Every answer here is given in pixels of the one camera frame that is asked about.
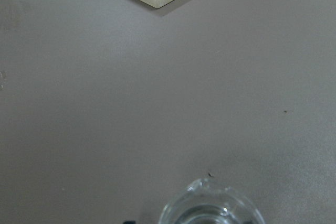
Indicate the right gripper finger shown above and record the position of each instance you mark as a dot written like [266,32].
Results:
[129,222]

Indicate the small glass measuring cup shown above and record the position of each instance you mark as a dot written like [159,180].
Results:
[207,201]

